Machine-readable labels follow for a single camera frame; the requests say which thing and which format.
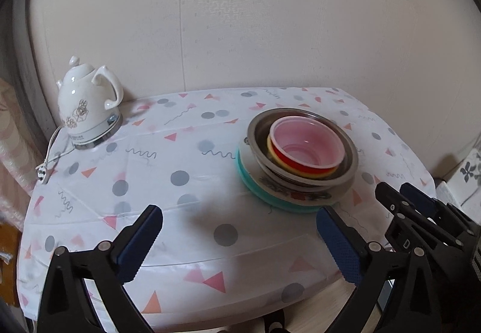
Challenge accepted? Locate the red plastic bowl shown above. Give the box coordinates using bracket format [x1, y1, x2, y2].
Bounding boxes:
[268, 116, 346, 169]

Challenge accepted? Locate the stainless steel bowl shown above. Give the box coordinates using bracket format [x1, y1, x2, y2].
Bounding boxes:
[246, 108, 359, 190]

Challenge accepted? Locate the yellow plastic bowl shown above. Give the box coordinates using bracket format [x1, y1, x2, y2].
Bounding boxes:
[267, 136, 339, 179]

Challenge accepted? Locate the turquoise plastic plate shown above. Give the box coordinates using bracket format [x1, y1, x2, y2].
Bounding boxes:
[236, 138, 326, 213]

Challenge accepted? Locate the pink striped starfish curtain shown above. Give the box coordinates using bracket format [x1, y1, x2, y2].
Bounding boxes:
[0, 80, 41, 230]

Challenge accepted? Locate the white ceramic electric kettle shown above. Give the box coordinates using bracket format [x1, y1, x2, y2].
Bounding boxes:
[57, 56, 124, 150]

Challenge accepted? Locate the white kettle power cord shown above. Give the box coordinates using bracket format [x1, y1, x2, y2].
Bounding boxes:
[35, 125, 74, 185]

